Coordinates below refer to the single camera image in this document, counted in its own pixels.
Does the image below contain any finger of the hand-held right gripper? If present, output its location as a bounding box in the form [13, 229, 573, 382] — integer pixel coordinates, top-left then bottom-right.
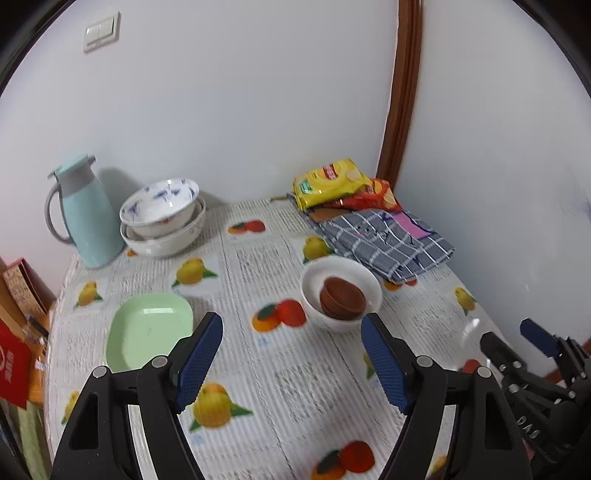
[480, 331, 527, 372]
[519, 318, 591, 386]

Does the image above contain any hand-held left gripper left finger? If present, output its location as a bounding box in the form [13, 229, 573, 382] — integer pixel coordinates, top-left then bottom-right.
[50, 312, 225, 480]

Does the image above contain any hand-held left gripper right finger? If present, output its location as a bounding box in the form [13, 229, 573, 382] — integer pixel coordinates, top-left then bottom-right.
[361, 313, 534, 480]

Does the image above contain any light green plate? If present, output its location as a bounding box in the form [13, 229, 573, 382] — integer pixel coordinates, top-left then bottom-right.
[105, 293, 195, 374]

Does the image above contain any plain white bowl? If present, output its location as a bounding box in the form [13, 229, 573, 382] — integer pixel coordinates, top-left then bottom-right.
[300, 257, 384, 334]

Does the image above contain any fruit print lace tablecloth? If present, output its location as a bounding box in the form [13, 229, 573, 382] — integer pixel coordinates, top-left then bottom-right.
[41, 196, 527, 480]

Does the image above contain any grey checked cloth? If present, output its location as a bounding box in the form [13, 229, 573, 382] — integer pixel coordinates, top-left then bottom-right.
[318, 209, 455, 284]

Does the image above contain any large white bowl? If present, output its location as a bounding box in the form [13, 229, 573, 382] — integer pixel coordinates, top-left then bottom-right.
[121, 203, 207, 258]

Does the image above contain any wooden side cabinet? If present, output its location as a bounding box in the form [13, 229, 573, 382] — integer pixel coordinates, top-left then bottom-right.
[25, 300, 58, 409]

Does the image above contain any brown paper packet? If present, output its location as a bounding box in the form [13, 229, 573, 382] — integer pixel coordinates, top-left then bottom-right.
[307, 206, 354, 225]

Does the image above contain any red snack packet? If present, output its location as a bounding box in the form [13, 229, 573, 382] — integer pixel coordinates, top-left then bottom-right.
[339, 178, 398, 210]

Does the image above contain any blue crane print bowl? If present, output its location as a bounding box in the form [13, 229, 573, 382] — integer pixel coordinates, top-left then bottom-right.
[119, 179, 200, 240]

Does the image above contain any light blue thermos jug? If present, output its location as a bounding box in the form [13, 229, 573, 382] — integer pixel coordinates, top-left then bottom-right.
[45, 154, 125, 268]

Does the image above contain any bright red packet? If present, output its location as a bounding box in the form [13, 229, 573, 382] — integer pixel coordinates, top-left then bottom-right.
[0, 318, 32, 410]

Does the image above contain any yellow snack packet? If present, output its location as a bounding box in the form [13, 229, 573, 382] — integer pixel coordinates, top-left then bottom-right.
[292, 158, 372, 213]

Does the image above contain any dark red box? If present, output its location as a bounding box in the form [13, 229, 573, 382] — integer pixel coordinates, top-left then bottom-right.
[0, 258, 58, 324]

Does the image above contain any brown wooden door frame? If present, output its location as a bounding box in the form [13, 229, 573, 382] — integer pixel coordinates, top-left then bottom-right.
[379, 0, 423, 197]

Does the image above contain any white wall light switch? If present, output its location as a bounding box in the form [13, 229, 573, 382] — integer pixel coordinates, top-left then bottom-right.
[83, 11, 121, 54]

